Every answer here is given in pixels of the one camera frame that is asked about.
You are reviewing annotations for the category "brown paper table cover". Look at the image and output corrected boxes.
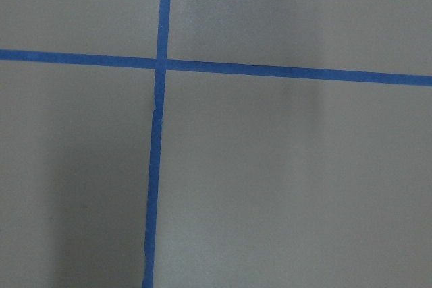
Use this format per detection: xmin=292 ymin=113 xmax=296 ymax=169
xmin=1 ymin=0 xmax=431 ymax=287

